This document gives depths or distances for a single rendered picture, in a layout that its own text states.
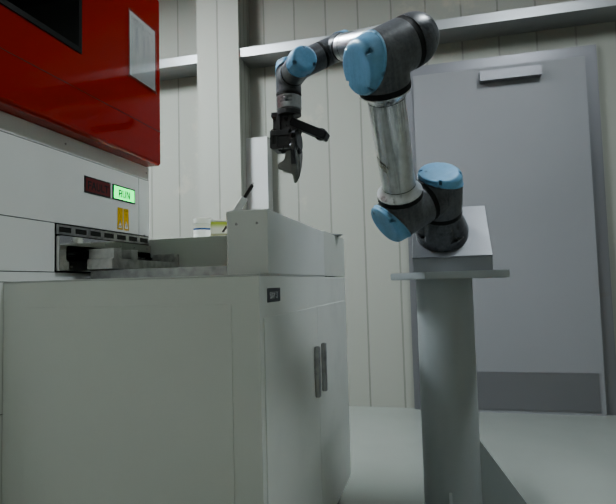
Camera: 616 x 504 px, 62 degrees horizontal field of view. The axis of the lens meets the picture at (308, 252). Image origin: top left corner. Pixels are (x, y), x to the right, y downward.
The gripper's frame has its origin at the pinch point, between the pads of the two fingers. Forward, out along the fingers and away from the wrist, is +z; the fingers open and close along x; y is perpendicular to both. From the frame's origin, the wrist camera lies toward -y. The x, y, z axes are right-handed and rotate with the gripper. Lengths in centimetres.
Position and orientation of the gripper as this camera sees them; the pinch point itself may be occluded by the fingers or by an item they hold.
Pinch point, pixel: (297, 178)
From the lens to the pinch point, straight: 150.6
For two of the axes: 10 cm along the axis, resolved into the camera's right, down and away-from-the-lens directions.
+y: -9.7, 0.4, 2.4
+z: 0.3, 10.0, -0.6
